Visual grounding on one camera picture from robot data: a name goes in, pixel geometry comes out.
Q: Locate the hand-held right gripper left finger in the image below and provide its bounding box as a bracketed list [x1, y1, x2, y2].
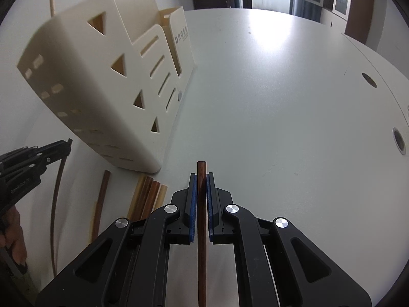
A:
[35, 173, 197, 307]

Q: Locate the person's left hand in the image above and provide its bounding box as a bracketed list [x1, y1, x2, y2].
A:
[0, 206, 28, 267]

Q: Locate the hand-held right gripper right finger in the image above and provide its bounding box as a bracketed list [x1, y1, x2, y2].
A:
[207, 172, 373, 307]

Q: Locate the dark brown wooden chopstick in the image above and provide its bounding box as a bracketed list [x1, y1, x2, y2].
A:
[196, 161, 208, 307]
[91, 170, 112, 242]
[142, 181, 161, 220]
[50, 153, 68, 277]
[136, 177, 154, 221]

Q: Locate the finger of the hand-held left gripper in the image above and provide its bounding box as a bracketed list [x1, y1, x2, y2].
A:
[31, 152, 70, 175]
[30, 138, 73, 158]

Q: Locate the brown cabinet with glass door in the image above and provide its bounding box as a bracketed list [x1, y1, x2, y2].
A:
[303, 0, 376, 43]

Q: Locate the cream plastic utensil holder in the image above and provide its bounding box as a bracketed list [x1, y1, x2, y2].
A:
[17, 0, 196, 172]

